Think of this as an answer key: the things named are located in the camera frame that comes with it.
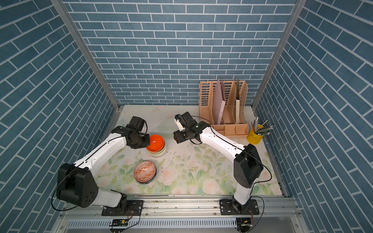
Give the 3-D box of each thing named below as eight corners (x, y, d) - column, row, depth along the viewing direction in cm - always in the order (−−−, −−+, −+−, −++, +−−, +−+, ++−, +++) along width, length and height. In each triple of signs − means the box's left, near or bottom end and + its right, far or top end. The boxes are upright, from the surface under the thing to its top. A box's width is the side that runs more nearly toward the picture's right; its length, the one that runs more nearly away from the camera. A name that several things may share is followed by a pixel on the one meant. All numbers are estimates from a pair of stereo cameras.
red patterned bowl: (135, 185, 82) (131, 181, 77) (140, 165, 90) (136, 160, 84) (155, 185, 82) (153, 181, 77) (159, 165, 90) (156, 160, 84)
